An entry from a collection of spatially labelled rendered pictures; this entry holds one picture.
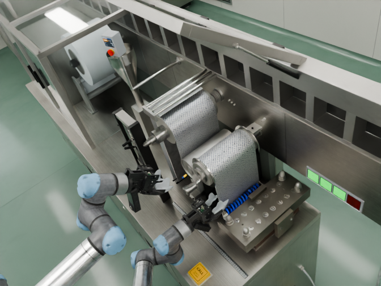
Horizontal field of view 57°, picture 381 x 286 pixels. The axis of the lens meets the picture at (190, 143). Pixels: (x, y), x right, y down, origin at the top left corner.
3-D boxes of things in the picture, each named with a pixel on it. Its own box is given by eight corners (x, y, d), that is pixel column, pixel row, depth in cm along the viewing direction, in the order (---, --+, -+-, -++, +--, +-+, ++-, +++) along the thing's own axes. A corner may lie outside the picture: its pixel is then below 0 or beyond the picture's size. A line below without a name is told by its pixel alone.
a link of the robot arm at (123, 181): (114, 200, 116) (104, 186, 122) (126, 198, 120) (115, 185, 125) (121, 180, 114) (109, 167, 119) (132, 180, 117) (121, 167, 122)
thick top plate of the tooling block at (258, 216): (221, 229, 158) (219, 222, 154) (283, 177, 171) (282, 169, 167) (246, 253, 148) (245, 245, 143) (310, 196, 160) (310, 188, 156)
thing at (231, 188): (221, 211, 159) (215, 186, 146) (258, 181, 166) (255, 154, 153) (221, 212, 158) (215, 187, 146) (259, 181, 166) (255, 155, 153)
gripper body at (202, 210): (212, 206, 144) (189, 224, 141) (215, 218, 150) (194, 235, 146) (200, 196, 149) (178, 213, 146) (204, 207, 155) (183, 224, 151)
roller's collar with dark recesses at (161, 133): (152, 139, 159) (148, 129, 155) (163, 132, 161) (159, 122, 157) (160, 146, 155) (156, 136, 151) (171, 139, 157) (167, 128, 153)
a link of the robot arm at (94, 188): (73, 192, 114) (79, 168, 111) (103, 189, 122) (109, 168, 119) (83, 205, 109) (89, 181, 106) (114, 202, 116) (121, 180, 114)
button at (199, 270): (188, 274, 154) (187, 272, 152) (200, 264, 156) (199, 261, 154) (198, 286, 149) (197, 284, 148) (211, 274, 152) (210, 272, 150)
